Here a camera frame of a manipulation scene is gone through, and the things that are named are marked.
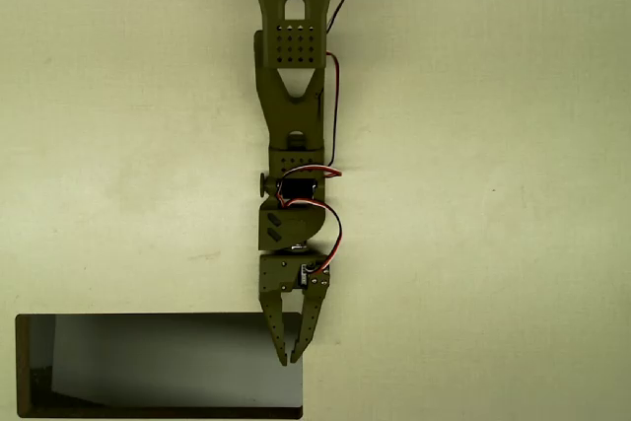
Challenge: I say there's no dark rectangular bin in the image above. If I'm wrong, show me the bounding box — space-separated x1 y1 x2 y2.
14 312 305 421

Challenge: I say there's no white red black servo cable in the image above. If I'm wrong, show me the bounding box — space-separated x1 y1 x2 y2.
283 198 346 278

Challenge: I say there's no long red black arm cable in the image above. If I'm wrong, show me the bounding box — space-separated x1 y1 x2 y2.
278 0 367 186

